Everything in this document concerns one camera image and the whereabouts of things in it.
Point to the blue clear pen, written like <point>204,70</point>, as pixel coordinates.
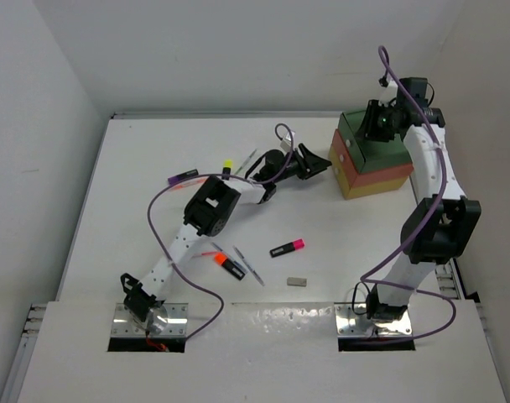
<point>220,249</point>

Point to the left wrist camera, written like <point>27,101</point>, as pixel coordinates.
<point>285,143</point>

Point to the red middle drawer box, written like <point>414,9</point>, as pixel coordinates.
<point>355,168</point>

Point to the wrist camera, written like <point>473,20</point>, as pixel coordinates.
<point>285,143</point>
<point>389,92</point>

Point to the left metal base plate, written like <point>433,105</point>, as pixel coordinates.
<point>165,321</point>

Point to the pink highlighter marker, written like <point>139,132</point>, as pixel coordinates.
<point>287,248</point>

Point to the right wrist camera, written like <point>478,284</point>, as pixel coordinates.
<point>389,92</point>

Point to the red clear pen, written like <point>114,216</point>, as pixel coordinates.
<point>188,184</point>
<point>205,254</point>

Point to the green top drawer box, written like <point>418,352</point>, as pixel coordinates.
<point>370,155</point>

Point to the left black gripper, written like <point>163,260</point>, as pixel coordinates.
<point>318,164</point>

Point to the purple highlighter marker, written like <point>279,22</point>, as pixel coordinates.
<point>182,176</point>

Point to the metal base plate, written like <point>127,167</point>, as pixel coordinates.
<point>350,324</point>
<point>165,321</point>

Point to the yellow bottom drawer box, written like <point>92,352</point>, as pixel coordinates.
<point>349,192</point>

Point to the green clear pen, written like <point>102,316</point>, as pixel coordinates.
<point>245,163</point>

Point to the yellow highlighter marker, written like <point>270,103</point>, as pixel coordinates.
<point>226,169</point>

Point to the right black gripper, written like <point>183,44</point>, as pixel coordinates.
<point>371,132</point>

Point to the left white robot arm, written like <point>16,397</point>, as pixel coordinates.
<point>207,213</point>

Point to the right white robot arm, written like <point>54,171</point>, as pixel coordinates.
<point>441,225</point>

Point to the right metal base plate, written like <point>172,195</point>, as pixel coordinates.
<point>350,324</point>

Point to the orange highlighter marker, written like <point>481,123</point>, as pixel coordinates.
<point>229,265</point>

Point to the grey eraser block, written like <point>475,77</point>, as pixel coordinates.
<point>296,282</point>

